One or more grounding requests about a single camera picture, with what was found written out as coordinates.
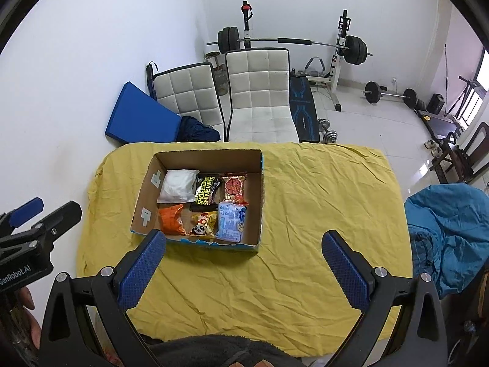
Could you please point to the person's left hand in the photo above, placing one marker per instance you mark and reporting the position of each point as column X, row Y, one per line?
column 29, row 299

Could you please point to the white barbell rack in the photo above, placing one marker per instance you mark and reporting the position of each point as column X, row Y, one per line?
column 336, row 84

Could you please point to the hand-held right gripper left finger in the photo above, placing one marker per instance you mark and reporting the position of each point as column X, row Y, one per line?
column 143, row 271

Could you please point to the person's dark fleece clothing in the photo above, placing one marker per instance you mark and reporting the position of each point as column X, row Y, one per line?
column 214, row 351

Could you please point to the black treadmill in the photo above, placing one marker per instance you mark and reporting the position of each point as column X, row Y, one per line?
column 439, row 122

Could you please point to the orange snack packet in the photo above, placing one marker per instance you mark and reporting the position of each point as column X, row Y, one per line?
column 171, row 220

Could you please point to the red snack packet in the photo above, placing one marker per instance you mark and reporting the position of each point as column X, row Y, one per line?
column 233, row 188

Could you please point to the brown jar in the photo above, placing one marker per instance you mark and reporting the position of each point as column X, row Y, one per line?
column 221, row 80

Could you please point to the short barbell with plates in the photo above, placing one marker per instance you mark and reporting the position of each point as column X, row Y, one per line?
column 393, row 94

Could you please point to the blue bean bag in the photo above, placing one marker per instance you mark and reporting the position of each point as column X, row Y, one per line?
column 450, row 229

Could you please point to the black exercise machine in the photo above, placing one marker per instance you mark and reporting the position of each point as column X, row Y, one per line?
column 466, row 95

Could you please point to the black wipes packet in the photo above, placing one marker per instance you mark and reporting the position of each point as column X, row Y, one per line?
column 206, row 193

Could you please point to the yellow tablecloth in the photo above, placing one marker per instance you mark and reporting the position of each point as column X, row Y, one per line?
column 286, row 283

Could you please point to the racked barbell with plates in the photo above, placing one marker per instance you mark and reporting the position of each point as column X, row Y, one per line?
column 294, row 41

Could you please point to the blue foam mat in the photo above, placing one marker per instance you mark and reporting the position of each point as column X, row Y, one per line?
column 141, row 118

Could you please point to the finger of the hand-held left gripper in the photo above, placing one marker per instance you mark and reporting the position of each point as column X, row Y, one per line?
column 26, row 210
column 57, row 218

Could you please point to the pair of slippers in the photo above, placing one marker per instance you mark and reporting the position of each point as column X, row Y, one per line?
column 433, row 147

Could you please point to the cardboard box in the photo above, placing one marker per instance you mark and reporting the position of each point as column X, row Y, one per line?
column 254, row 198

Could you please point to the small white quilted chair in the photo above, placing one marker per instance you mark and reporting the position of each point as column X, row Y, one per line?
column 183, row 91

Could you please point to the dark wooden chair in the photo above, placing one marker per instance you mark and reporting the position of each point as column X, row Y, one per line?
column 477, row 141

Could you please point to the black speaker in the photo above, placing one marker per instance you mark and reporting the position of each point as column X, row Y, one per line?
column 435, row 103

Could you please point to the large white quilted chair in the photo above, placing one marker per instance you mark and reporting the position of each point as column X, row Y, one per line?
column 259, row 84

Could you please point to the blue white tissue packet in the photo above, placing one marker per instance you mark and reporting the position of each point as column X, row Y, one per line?
column 230, row 223

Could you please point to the dark blue cloth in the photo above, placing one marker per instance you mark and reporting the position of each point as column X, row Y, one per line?
column 196, row 132

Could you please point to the white soft packet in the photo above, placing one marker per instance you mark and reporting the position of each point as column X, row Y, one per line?
column 177, row 187

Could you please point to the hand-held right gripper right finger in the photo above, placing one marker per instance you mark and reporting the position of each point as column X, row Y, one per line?
column 345, row 271

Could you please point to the chrome dumbbell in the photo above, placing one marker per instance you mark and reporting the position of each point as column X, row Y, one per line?
column 330, row 137
column 324, row 124

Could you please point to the yellow panda snack packet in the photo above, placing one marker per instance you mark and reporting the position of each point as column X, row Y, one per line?
column 202, row 225

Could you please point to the black blue weight bench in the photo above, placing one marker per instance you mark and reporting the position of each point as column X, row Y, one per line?
column 303, row 111

